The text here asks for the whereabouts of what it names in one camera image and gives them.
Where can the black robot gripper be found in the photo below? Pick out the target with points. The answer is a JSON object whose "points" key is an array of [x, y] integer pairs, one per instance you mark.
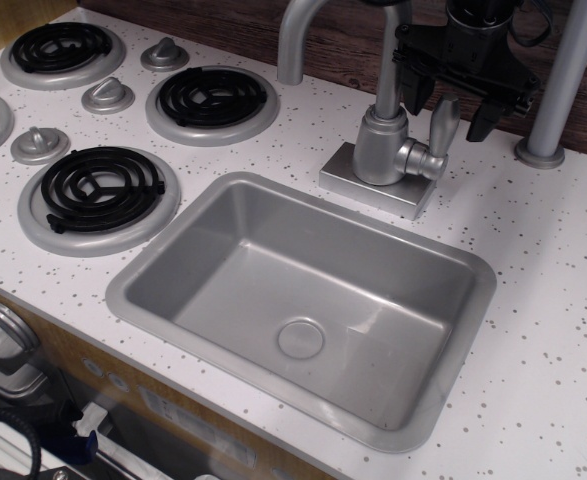
{"points": [[477, 60]]}

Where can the silver faucet lever handle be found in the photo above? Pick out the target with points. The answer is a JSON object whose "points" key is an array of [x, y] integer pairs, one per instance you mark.
{"points": [[430, 160]]}

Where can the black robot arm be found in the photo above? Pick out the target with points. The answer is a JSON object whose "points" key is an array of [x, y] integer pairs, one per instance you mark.
{"points": [[482, 14]]}

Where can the silver toy faucet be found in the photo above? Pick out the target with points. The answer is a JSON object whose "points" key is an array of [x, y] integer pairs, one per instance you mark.
{"points": [[375, 170]]}

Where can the grey support pole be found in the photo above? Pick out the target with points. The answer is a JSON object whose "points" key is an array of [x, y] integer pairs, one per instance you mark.
{"points": [[542, 148]]}

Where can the back right stove burner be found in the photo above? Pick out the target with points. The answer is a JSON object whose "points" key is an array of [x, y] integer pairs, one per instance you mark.
{"points": [[211, 106]]}

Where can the grey plastic sink basin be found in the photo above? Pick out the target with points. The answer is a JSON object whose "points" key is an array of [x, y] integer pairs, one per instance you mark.
{"points": [[359, 324]]}

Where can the silver stove knob back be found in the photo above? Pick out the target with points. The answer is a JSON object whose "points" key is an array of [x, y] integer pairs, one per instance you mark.
{"points": [[164, 56]]}

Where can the silver stove knob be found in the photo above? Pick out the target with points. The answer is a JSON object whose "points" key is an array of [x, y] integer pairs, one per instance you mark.
{"points": [[164, 56], [108, 97], [39, 146]]}

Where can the silver stove knob middle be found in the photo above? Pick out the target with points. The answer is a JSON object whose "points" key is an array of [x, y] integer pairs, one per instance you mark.
{"points": [[108, 97]]}

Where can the front right stove burner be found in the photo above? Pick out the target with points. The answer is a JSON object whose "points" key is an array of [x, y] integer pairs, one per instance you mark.
{"points": [[98, 201]]}

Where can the back left stove burner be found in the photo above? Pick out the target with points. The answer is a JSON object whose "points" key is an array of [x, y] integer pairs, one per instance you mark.
{"points": [[59, 56]]}

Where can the silver stove knob front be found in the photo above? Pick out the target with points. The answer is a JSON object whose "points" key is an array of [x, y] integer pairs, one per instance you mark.
{"points": [[39, 146]]}

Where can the silver oven dial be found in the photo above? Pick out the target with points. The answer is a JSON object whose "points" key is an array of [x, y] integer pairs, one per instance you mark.
{"points": [[18, 342]]}

